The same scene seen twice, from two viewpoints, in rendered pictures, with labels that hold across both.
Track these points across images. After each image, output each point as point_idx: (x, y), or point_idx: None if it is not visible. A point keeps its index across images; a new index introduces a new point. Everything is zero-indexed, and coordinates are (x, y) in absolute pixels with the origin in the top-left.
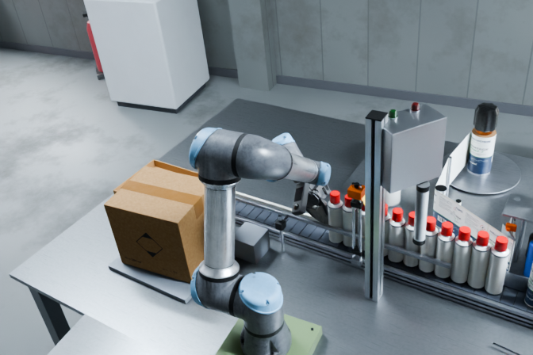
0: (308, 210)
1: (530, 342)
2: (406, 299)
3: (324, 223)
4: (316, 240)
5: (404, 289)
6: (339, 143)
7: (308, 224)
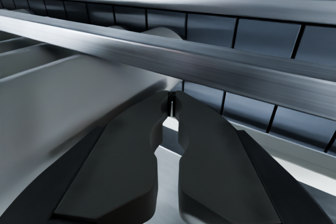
0: (291, 208)
1: None
2: None
3: (123, 62)
4: (242, 21)
5: None
6: None
7: (329, 130)
